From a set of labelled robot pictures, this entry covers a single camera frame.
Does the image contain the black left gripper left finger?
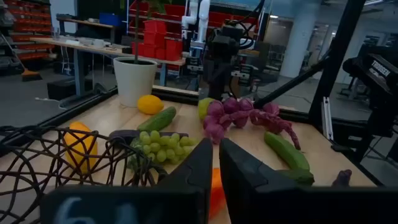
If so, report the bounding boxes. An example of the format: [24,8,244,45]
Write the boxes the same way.
[40,138,214,224]

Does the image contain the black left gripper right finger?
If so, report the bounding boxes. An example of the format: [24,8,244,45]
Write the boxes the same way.
[219,138,398,224]

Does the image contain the red-orange bell pepper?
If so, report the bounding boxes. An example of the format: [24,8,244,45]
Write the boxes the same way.
[207,167,228,221]

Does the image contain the yellow-orange oval fruit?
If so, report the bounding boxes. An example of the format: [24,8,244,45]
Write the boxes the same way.
[63,121,99,175]

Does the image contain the small orange fruit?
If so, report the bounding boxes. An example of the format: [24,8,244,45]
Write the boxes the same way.
[137,94,165,115]

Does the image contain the purple onion braid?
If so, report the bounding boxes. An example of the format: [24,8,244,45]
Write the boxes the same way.
[202,96,302,151]

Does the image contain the green apple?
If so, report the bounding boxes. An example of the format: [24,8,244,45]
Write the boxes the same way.
[198,97,216,121]

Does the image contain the dark green cucumber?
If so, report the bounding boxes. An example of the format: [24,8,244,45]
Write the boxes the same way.
[276,167,315,187]

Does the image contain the green grape bunch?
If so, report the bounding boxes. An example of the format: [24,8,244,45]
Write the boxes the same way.
[129,129,198,170]

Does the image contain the white plant pot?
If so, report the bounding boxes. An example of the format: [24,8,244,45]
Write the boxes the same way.
[113,57,158,108]

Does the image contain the black floor box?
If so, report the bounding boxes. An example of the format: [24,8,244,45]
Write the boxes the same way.
[46,79,94,101]

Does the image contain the white round pillar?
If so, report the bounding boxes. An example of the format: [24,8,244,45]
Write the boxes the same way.
[279,12,326,78]

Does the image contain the long wooden desk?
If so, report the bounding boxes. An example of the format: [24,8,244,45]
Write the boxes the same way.
[29,36,187,97]

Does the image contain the orange broom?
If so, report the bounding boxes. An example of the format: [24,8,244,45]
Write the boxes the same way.
[0,30,44,82]

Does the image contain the small green potted tree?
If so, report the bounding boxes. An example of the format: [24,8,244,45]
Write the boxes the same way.
[119,0,175,65]

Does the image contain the stack of red bins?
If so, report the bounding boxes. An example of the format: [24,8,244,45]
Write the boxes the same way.
[130,19,184,62]

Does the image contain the blue storage bin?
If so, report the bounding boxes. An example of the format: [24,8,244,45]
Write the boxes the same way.
[98,12,123,27]

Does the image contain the red bin shelving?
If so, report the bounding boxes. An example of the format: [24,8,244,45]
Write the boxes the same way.
[127,0,261,41]
[2,0,53,62]

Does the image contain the silver metal bracket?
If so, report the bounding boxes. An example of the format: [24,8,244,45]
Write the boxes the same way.
[322,96,335,141]

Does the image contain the black diagonal frame brace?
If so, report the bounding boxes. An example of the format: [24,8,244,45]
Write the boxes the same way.
[253,57,332,109]

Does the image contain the black wire basket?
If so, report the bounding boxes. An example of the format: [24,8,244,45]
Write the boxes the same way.
[0,124,170,224]

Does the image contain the black frame post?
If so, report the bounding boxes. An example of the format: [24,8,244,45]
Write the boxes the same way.
[307,0,368,125]

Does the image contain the wooden desk with black frame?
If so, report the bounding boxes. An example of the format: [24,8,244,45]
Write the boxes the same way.
[55,14,116,35]

